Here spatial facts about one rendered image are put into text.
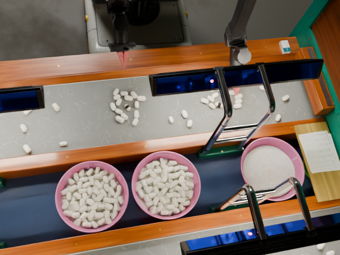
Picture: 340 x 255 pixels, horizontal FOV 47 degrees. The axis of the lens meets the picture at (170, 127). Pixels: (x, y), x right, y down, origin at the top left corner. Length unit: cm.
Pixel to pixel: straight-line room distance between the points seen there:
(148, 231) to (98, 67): 71
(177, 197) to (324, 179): 60
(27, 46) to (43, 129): 117
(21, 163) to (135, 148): 43
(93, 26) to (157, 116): 95
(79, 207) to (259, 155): 76
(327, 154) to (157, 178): 71
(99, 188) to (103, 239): 19
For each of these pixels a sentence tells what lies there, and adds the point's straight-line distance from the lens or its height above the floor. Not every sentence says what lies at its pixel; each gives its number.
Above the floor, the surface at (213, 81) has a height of 108.
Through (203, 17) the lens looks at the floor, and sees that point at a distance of 290.
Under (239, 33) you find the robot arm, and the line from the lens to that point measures 162.
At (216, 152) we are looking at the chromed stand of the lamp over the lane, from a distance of 165.
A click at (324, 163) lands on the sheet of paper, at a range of 174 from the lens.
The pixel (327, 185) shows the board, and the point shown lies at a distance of 172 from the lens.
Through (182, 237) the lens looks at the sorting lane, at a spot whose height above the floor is 74.
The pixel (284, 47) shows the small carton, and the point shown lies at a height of 78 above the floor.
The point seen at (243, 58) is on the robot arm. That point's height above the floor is 95.
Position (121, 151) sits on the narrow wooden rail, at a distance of 155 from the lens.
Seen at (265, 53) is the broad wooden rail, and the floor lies 76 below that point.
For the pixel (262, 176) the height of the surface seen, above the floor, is 73.
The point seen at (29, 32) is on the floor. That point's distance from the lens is 278.
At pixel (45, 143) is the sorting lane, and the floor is 74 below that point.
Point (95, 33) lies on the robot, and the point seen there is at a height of 28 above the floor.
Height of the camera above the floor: 223
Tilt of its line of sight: 66 degrees down
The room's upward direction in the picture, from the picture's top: 19 degrees clockwise
